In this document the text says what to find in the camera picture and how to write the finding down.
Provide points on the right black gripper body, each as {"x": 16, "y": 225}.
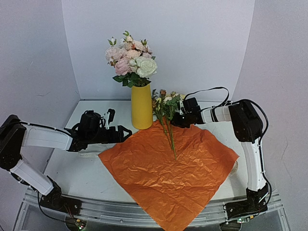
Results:
{"x": 182, "y": 119}

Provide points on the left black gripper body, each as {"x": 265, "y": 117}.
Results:
{"x": 95, "y": 137}

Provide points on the cream printed ribbon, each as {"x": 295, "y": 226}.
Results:
{"x": 88, "y": 154}

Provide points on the yellow ceramic vase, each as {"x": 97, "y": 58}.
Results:
{"x": 141, "y": 107}

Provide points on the orange yellow wrapping paper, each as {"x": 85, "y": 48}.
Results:
{"x": 144, "y": 164}

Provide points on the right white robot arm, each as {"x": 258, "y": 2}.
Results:
{"x": 249, "y": 130}

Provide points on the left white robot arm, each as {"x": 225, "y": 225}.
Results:
{"x": 17, "y": 136}

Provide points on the white and pink flowers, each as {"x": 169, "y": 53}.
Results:
{"x": 132, "y": 60}

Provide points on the loose bouquet flower stems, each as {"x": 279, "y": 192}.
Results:
{"x": 164, "y": 108}

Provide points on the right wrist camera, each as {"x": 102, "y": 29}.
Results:
{"x": 181, "y": 109}

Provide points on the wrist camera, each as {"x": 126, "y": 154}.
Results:
{"x": 181, "y": 109}
{"x": 109, "y": 117}

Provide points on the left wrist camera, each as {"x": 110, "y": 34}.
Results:
{"x": 109, "y": 117}

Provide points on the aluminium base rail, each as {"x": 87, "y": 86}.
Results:
{"x": 38, "y": 213}

